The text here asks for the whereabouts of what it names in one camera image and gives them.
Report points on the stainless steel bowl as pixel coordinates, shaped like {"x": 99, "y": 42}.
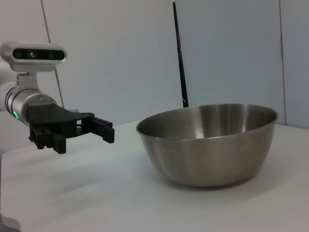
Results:
{"x": 205, "y": 164}

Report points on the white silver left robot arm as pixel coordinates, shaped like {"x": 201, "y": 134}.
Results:
{"x": 24, "y": 101}

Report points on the thin black corner strip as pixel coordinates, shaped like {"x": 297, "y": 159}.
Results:
{"x": 181, "y": 72}

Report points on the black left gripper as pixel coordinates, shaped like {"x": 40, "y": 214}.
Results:
{"x": 48, "y": 116}

